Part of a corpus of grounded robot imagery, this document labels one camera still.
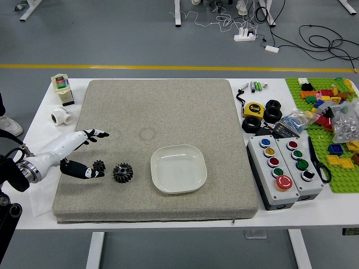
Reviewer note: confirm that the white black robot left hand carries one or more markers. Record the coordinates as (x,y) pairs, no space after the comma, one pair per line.
(47,158)

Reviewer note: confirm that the small black gear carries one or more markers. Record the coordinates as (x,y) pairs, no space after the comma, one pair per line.
(98,164)

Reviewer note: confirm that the big black gear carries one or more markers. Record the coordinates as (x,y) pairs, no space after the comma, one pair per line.
(123,173)

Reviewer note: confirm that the white square plate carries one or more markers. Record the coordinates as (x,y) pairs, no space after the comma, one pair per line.
(178,169)

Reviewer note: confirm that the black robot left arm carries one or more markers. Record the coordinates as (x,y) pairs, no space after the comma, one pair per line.
(11,173)

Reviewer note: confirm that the big black nut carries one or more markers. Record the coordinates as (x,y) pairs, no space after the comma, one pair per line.
(269,103)
(246,127)
(267,117)

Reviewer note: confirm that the grey five-button control box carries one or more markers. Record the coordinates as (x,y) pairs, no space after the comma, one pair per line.
(273,179)

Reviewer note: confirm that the grey four-button control box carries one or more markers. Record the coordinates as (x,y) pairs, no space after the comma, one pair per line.
(305,182)

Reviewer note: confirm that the white pipe tee fitting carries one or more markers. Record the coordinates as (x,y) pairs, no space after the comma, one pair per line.
(60,116)

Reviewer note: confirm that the grey-brown mat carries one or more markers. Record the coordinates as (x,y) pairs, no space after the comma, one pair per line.
(168,117)

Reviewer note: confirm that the white background table foot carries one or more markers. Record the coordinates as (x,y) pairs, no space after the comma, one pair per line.
(349,7)
(29,11)

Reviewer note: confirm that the white background table leg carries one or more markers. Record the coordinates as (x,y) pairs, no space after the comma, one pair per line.
(177,14)
(269,14)

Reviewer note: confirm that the yellow tape measure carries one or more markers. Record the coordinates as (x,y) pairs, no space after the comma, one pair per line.
(253,110)

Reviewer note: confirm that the white black battery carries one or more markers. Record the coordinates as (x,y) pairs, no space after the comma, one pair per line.
(252,87)

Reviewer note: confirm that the green battery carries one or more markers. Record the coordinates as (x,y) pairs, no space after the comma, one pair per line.
(261,86)
(257,85)

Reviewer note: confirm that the white power strip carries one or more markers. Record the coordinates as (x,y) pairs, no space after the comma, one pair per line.
(244,36)

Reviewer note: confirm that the black display module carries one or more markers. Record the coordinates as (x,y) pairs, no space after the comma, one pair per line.
(286,131)

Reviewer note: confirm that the bag of blue parts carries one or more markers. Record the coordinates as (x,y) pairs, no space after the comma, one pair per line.
(294,122)

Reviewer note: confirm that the white floor adapter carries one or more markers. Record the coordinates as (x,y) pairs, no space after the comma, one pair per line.
(272,48)

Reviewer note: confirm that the white small brick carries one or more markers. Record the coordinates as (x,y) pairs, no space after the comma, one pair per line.
(303,81)

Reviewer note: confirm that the orange brick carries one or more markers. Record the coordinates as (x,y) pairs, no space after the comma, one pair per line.
(307,94)

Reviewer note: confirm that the black scissors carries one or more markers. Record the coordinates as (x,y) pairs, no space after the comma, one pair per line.
(315,159)

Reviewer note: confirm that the black brick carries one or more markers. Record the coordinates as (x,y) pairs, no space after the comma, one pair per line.
(306,87)

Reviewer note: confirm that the red big brick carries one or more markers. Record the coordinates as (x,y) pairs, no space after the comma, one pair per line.
(322,122)

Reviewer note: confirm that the yellow flat tile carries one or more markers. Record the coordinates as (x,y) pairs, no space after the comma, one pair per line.
(333,159)
(347,163)

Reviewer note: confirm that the blue square brick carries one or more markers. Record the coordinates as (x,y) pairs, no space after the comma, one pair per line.
(336,149)

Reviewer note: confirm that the green building baseplate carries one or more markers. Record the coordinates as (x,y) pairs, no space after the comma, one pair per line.
(345,179)

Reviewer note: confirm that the bag of silver parts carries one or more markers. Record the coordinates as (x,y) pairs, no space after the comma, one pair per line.
(346,126)

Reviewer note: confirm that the green long brick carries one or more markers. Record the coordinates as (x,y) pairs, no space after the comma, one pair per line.
(340,84)

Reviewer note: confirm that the cream switch box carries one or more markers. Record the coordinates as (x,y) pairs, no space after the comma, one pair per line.
(63,89)

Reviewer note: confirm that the grey metal bracket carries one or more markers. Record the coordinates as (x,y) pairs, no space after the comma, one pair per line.
(18,7)

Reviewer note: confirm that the grey table bracket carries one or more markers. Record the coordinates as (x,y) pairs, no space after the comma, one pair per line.
(255,234)

